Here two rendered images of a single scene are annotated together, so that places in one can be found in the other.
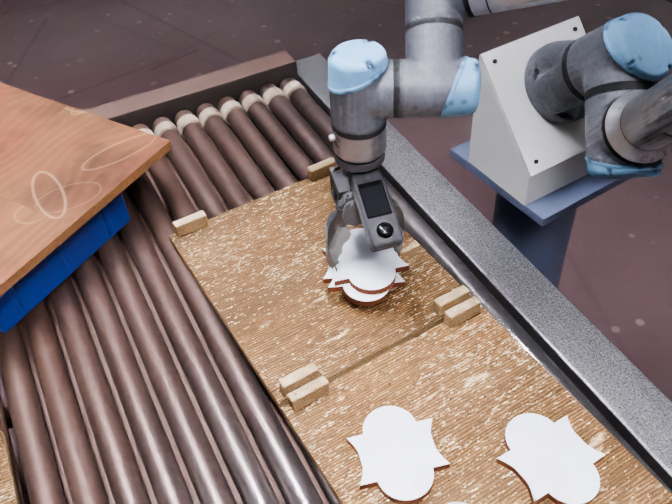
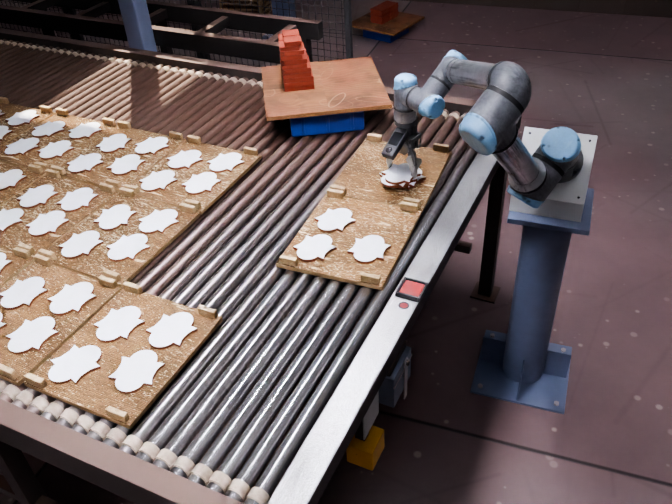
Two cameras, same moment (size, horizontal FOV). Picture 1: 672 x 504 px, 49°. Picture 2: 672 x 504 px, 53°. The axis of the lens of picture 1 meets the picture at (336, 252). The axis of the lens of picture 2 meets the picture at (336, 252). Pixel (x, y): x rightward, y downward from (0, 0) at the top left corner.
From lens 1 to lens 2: 1.70 m
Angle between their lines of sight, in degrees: 39
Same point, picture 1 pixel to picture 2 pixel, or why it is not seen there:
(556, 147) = not seen: hidden behind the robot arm
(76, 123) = (374, 85)
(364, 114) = (398, 100)
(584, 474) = (370, 256)
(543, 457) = (366, 246)
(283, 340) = (351, 181)
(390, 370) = (366, 206)
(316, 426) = (327, 203)
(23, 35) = not seen: hidden behind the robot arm
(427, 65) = (421, 91)
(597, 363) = (431, 250)
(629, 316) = (656, 400)
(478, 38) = not seen: outside the picture
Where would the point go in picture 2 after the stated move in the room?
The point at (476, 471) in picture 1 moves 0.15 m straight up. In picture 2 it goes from (347, 238) to (345, 199)
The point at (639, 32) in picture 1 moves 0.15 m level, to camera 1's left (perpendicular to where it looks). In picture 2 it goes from (559, 135) to (519, 119)
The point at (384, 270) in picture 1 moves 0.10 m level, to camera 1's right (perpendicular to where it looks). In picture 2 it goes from (399, 178) to (420, 189)
